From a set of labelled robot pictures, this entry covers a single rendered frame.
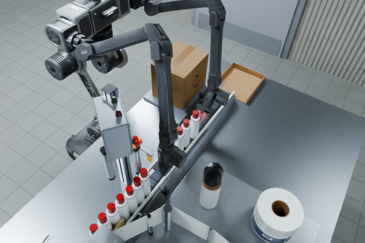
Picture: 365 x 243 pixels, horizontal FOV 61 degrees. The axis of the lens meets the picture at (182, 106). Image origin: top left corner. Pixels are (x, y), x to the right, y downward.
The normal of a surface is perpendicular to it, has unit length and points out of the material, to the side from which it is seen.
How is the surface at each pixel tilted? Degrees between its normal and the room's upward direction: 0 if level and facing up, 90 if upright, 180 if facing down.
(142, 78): 0
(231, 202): 0
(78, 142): 0
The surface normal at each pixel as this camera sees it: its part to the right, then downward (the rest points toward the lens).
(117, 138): 0.36, 0.69
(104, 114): 0.04, -0.69
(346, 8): -0.54, 0.60
